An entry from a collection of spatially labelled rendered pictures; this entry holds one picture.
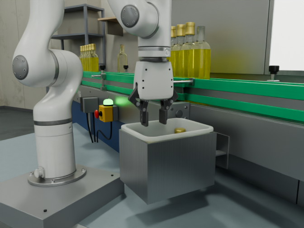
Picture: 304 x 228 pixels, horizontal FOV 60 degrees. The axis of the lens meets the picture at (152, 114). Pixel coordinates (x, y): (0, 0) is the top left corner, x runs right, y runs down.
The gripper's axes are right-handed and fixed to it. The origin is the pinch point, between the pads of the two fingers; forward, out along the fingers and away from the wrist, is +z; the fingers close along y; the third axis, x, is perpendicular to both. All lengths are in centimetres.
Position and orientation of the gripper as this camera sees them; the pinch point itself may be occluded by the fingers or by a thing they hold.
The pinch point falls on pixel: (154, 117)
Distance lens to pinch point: 71.1
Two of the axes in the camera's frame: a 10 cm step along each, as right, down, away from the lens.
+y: -8.9, 0.8, -4.4
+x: 4.5, 1.8, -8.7
